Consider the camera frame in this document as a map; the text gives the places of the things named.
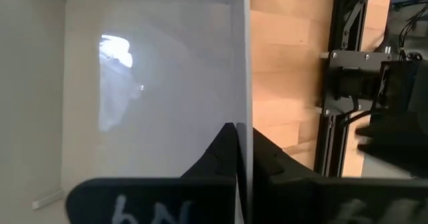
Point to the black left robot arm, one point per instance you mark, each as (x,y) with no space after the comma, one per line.
(354,83)

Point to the black aluminium table frame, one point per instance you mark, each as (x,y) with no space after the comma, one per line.
(337,16)

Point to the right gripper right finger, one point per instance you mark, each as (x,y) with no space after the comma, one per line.
(317,200)

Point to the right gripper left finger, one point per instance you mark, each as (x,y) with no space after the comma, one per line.
(167,200)

